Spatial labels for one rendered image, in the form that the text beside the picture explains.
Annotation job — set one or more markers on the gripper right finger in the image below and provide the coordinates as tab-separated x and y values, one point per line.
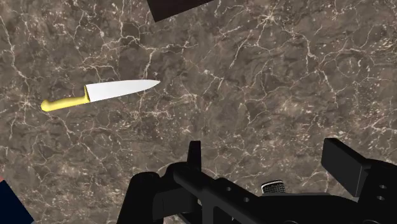
344	166

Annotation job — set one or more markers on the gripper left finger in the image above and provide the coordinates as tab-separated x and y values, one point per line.
186	189

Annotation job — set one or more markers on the dark blue rectangular object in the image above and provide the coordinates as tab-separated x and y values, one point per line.
11	206

